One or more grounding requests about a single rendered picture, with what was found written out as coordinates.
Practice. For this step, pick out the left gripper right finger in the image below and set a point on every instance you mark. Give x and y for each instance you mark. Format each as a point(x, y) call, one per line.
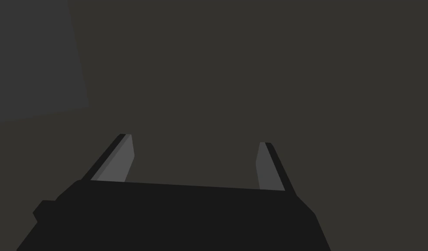
point(272, 170)

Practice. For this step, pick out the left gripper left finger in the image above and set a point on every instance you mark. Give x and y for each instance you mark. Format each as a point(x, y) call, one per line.
point(115, 164)

